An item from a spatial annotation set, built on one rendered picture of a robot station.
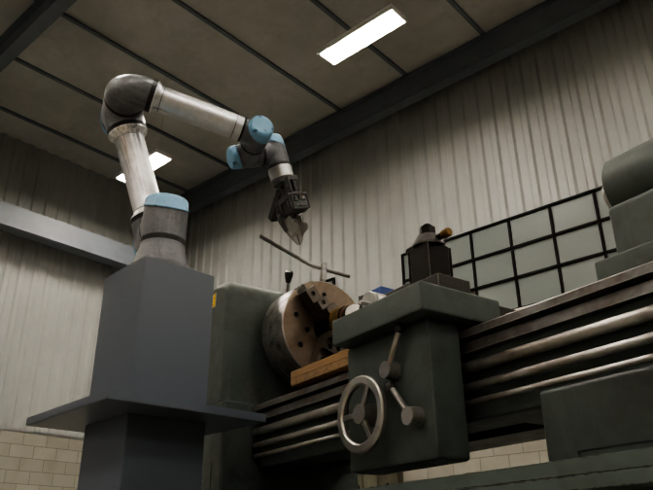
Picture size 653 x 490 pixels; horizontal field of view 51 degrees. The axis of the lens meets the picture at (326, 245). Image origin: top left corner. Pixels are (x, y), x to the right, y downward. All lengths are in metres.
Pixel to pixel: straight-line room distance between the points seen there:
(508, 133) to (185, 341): 9.05
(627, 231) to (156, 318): 1.02
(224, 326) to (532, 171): 8.15
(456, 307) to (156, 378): 0.69
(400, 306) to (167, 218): 0.72
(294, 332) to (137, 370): 0.61
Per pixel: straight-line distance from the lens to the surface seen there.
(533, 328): 1.31
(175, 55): 11.36
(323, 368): 1.77
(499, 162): 10.31
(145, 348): 1.62
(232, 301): 2.16
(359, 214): 11.61
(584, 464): 1.04
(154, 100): 2.03
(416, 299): 1.33
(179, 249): 1.79
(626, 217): 1.34
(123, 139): 2.10
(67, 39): 11.48
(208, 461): 2.11
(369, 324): 1.43
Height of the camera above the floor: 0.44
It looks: 25 degrees up
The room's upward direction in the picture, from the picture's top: 1 degrees counter-clockwise
